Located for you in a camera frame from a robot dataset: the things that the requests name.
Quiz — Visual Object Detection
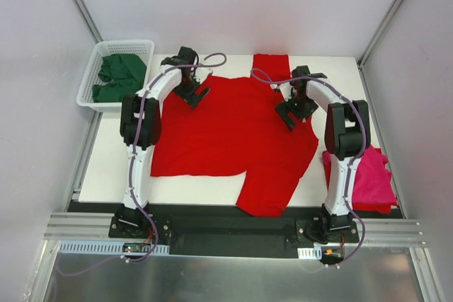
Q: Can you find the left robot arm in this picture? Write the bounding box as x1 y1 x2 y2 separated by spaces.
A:
108 47 212 238

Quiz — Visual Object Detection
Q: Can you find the white plastic basket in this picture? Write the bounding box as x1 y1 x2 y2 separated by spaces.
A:
76 40 154 112

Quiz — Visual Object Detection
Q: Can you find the folded pink t shirt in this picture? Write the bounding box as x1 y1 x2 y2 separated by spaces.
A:
322 146 398 215

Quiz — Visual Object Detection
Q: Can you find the green t shirt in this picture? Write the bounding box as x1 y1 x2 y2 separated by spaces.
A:
92 54 147 103

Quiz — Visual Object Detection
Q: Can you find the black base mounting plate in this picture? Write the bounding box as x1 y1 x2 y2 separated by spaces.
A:
69 202 360 257

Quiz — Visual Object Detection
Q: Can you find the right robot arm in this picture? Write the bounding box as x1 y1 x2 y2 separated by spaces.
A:
275 66 371 244

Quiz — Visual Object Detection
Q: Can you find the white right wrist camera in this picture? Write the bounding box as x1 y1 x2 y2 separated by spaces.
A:
270 84 285 95

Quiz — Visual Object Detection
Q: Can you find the right aluminium frame post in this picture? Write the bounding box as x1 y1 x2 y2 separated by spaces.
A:
357 0 405 70

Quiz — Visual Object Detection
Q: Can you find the red t shirt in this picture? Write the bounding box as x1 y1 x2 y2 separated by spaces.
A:
352 149 398 214
150 76 319 217

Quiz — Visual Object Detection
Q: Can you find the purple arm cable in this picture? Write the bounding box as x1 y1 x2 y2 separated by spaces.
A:
56 53 227 277
250 67 369 274

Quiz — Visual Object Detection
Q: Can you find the white cable duct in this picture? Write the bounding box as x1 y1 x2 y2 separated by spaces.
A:
297 246 322 260
59 240 170 257

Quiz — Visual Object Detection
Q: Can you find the left white cable duct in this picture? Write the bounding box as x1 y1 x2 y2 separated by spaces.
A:
59 240 170 257

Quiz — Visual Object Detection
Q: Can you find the right white cable duct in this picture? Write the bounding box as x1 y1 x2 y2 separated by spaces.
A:
297 246 322 260

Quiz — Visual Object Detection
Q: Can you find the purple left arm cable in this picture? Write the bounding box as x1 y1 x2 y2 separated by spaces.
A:
56 53 227 277

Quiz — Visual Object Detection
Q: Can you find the folded red t shirt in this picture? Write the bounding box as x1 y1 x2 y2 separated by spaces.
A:
352 149 398 214

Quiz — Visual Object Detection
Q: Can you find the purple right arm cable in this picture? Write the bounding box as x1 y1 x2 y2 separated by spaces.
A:
250 67 369 274

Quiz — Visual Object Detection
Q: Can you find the aluminium front rail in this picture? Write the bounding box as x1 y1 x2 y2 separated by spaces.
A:
44 200 428 248

